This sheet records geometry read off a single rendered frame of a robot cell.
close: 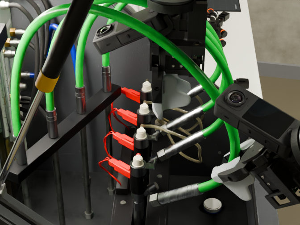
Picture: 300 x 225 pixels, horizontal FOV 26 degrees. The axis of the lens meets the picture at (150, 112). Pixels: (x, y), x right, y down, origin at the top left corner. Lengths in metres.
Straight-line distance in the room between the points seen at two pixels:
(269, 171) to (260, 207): 0.46
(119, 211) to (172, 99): 0.29
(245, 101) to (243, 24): 1.05
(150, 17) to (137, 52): 0.41
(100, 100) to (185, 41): 0.37
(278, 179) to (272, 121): 0.07
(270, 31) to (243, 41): 1.69
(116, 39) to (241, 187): 0.28
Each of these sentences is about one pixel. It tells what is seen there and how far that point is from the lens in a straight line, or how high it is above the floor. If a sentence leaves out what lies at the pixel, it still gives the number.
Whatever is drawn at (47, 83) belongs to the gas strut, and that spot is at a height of 1.46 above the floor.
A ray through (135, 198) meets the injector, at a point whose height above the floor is 1.04.
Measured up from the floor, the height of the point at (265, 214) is 0.95.
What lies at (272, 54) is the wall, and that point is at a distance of 3.52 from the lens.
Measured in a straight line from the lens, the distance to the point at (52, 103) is 1.15.
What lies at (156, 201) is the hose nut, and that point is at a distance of 1.02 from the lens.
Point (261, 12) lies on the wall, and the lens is 3.41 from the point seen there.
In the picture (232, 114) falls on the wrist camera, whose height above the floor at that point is 1.35.
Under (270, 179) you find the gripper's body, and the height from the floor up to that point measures 1.27.
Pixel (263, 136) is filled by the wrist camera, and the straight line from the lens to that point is 0.80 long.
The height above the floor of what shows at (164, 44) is 1.39.
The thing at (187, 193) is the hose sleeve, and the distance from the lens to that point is 0.98.
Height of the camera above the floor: 1.79
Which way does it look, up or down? 34 degrees down
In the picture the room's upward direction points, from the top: straight up
